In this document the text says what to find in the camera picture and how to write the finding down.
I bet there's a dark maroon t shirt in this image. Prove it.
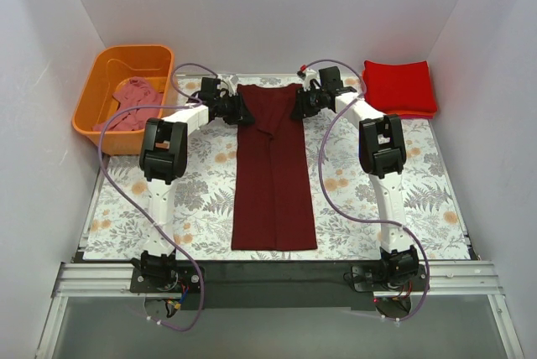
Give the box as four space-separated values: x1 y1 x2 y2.
231 84 317 252

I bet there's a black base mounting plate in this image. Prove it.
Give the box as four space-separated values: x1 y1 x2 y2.
129 260 426 311

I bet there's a red folded t shirt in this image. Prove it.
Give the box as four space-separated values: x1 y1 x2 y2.
362 60 438 114

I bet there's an aluminium frame rail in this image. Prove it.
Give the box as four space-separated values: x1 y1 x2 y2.
37 260 524 358

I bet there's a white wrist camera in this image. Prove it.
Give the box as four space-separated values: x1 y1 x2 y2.
217 74 239 94
297 65 319 91

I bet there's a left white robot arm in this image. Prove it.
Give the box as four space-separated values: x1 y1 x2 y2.
132 75 254 292

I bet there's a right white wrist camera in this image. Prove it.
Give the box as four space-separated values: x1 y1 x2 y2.
297 65 319 91

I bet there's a floral table mat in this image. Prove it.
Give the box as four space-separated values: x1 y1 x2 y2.
81 110 470 261

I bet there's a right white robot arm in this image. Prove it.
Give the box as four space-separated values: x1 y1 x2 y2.
291 65 420 289

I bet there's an orange folded t shirt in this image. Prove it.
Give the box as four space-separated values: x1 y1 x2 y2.
396 110 435 120

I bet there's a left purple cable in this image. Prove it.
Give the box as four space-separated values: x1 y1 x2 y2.
96 62 219 332

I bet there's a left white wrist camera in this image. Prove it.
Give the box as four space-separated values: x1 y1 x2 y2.
217 74 239 94

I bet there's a pink t shirt in basket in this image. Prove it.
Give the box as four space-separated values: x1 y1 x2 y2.
107 77 163 131

